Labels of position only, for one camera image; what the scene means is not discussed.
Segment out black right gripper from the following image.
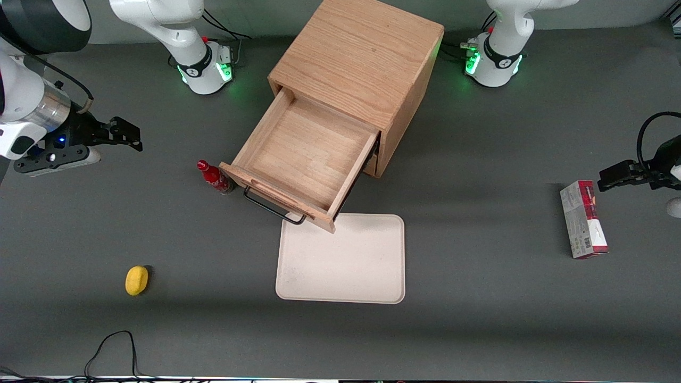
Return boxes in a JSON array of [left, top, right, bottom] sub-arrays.
[[40, 109, 144, 156]]

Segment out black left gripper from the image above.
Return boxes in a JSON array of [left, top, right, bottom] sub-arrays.
[[597, 136, 681, 193]]

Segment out black metal drawer handle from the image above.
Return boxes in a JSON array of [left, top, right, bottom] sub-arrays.
[[243, 186, 307, 226]]

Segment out wooden drawer with grip groove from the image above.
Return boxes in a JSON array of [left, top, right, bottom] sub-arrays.
[[219, 88, 381, 235]]

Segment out plain wooden drawer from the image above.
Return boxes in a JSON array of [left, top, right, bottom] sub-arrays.
[[363, 151, 383, 178]]

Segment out oak wooden drawer cabinet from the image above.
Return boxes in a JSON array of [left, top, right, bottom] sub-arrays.
[[268, 0, 445, 179]]

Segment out red plaid cardboard box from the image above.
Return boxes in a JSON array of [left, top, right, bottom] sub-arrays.
[[559, 180, 610, 260]]

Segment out red cola bottle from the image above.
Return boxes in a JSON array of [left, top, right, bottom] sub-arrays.
[[196, 159, 235, 195]]

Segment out yellow toy lemon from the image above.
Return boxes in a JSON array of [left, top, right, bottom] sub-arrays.
[[125, 265, 150, 296]]

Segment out cream rectangular tray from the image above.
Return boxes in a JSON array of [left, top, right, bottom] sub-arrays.
[[275, 213, 406, 305]]

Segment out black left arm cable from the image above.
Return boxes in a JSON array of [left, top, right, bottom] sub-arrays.
[[636, 111, 681, 172]]

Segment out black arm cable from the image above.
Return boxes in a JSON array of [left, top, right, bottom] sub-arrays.
[[636, 111, 681, 172], [0, 35, 95, 115]]

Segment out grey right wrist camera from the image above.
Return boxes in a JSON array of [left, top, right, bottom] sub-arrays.
[[13, 146, 102, 176]]

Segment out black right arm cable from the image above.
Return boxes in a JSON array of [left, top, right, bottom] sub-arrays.
[[0, 35, 95, 115]]

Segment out black right base cables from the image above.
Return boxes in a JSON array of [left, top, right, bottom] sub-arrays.
[[201, 7, 252, 67]]

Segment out black base cables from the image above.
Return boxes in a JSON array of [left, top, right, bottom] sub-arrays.
[[439, 12, 498, 62], [201, 7, 252, 67]]

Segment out looped black floor cable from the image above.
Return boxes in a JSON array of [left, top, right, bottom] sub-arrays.
[[84, 330, 160, 382]]

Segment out black left base cables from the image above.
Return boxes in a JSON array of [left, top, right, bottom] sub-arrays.
[[439, 12, 498, 62]]

